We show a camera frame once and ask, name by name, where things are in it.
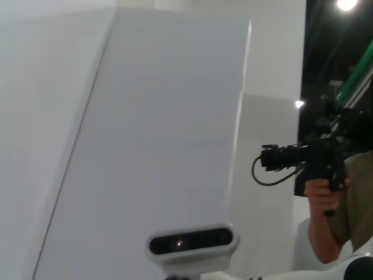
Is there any person's hand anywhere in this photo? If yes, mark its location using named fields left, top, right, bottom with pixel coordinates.
left=302, top=177, right=350, bottom=219

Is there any black handheld video camera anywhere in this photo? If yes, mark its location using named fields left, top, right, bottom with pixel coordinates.
left=260, top=136, right=350, bottom=218

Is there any person's bare forearm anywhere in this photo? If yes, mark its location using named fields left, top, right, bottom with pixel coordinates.
left=307, top=208, right=358, bottom=265

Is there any person in olive shirt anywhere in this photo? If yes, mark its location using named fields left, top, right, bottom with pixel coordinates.
left=329, top=110, right=373, bottom=254

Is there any white robot torso shell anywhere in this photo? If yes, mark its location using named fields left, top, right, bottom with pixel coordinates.
left=200, top=218, right=373, bottom=280

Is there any black round robot joint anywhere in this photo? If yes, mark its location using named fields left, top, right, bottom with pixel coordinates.
left=344, top=258, right=373, bottom=280

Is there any green ceiling beam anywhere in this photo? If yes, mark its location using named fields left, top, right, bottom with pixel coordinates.
left=335, top=37, right=373, bottom=102

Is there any white partition panel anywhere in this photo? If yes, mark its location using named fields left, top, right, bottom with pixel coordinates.
left=31, top=8, right=253, bottom=280

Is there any bright round ceiling light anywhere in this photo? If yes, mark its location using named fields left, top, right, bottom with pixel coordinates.
left=335, top=0, right=361, bottom=12

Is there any black video camera cable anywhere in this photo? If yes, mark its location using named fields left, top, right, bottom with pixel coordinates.
left=252, top=156, right=304, bottom=187

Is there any white head camera bar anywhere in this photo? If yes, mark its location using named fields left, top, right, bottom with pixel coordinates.
left=145, top=223, right=241, bottom=265

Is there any white robot head mount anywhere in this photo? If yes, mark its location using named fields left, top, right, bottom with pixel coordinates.
left=159, top=256, right=234, bottom=280

